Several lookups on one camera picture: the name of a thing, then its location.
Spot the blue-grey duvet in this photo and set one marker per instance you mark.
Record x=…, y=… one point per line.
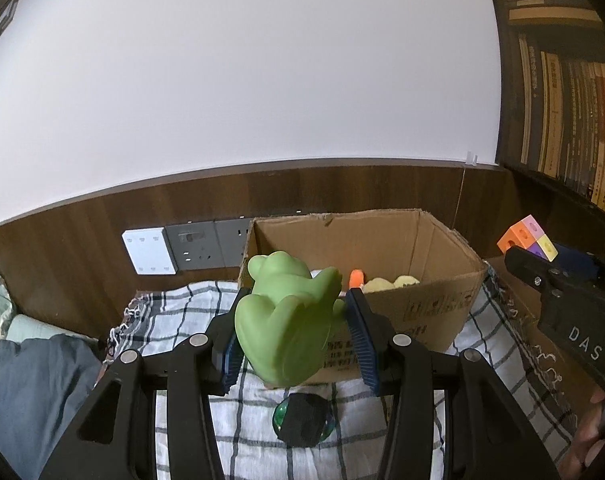
x=27, y=395

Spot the checked white cloth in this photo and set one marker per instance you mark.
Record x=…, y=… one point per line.
x=182, y=310

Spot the light green bed sheet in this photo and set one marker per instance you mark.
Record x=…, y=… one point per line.
x=32, y=330

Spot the colourful cube puzzle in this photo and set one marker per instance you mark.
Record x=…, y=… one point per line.
x=525, y=232

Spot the yellow duck plush toy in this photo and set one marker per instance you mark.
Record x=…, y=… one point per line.
x=382, y=285

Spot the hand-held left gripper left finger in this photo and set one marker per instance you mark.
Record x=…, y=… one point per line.
x=231, y=360

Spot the person's right hand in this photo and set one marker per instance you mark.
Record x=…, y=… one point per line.
x=590, y=440

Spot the row of books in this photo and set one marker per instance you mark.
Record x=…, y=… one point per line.
x=572, y=120

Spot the white wall switch panel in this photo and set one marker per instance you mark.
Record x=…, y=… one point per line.
x=150, y=251

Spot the grey socket with switch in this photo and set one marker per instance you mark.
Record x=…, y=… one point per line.
x=195, y=245

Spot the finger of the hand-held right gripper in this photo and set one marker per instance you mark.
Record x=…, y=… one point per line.
x=580, y=262
x=527, y=265

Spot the black green ball toy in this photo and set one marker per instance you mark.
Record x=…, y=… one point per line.
x=305, y=417

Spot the grey wall socket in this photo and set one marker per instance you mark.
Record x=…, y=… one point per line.
x=232, y=240

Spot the dark wooden bookshelf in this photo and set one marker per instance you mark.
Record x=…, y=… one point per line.
x=507, y=85

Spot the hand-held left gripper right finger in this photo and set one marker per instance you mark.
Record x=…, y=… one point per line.
x=362, y=345

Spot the green frog toy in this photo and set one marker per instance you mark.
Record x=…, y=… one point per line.
x=282, y=320

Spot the brown cardboard box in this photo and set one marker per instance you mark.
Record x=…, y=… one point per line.
x=432, y=280

